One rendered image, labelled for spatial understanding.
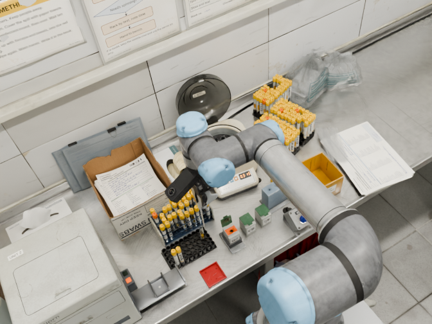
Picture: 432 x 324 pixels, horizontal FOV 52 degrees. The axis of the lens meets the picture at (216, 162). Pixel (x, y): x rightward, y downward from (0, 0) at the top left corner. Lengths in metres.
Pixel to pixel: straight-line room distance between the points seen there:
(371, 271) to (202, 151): 0.46
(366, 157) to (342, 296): 1.07
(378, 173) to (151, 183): 0.85
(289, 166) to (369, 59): 1.36
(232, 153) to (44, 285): 0.62
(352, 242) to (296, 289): 0.13
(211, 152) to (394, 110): 1.15
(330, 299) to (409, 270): 1.84
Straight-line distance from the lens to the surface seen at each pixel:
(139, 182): 1.69
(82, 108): 1.63
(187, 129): 1.04
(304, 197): 0.90
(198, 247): 1.54
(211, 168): 0.99
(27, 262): 1.35
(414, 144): 1.90
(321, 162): 1.70
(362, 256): 0.80
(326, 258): 0.78
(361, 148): 1.82
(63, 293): 1.27
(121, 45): 1.54
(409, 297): 2.53
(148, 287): 1.49
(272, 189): 1.56
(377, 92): 2.08
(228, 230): 1.50
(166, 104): 1.76
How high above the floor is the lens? 2.24
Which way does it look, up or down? 51 degrees down
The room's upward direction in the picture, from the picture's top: 8 degrees counter-clockwise
